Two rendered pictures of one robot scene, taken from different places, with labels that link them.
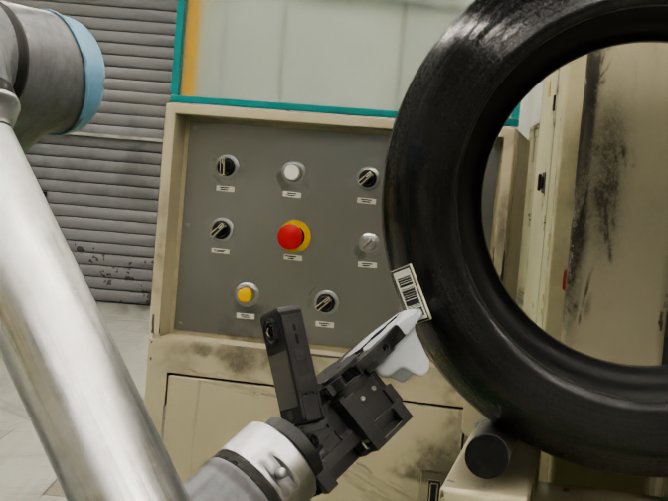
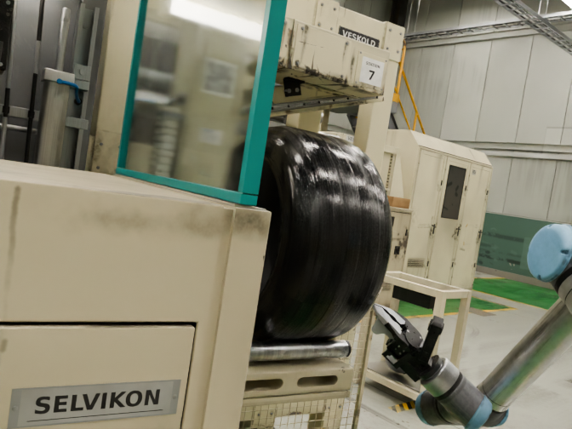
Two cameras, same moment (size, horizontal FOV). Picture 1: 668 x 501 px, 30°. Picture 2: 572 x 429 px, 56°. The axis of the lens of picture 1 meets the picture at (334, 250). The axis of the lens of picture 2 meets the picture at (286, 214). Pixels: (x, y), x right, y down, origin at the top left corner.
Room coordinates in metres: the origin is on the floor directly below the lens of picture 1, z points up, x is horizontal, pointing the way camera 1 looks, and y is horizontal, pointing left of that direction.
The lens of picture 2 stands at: (2.34, 0.70, 1.30)
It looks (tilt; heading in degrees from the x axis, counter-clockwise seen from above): 3 degrees down; 227
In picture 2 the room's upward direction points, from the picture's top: 9 degrees clockwise
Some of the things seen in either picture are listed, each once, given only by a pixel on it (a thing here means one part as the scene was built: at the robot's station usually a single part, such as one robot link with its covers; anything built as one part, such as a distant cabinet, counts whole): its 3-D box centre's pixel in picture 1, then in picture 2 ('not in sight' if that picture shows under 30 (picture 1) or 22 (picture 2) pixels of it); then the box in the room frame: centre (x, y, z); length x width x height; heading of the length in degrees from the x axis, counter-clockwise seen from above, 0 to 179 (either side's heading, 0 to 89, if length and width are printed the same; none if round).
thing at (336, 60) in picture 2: not in sight; (291, 55); (1.21, -0.61, 1.71); 0.61 x 0.25 x 0.15; 168
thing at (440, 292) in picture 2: not in sight; (409, 337); (-0.83, -1.30, 0.40); 0.60 x 0.35 x 0.80; 89
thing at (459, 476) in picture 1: (494, 482); (284, 375); (1.42, -0.21, 0.83); 0.36 x 0.09 x 0.06; 168
